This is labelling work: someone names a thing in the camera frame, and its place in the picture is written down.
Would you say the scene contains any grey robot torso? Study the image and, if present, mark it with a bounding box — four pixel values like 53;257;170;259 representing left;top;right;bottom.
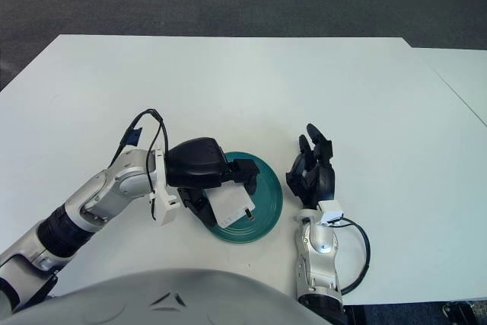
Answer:
0;268;333;325

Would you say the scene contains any teal round plate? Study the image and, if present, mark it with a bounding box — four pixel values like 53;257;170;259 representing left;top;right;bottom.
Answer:
205;150;285;244

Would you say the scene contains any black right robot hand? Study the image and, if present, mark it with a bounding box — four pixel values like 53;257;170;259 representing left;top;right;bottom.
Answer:
285;123;338;212

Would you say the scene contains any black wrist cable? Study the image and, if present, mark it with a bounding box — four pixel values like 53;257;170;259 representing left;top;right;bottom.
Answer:
119;108;170;224
329;216;372;296

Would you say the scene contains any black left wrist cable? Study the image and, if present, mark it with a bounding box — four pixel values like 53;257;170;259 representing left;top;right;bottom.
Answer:
119;108;170;224

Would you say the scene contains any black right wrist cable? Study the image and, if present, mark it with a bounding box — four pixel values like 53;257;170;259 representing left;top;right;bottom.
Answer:
329;216;372;296

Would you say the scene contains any white charger block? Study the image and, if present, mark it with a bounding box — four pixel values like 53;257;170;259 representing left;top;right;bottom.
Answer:
207;185;257;228

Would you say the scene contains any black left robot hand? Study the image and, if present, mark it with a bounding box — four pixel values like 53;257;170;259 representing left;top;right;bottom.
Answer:
167;135;260;228

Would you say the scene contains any black chair base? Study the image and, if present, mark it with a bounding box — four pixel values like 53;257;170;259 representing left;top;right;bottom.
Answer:
440;299;477;325

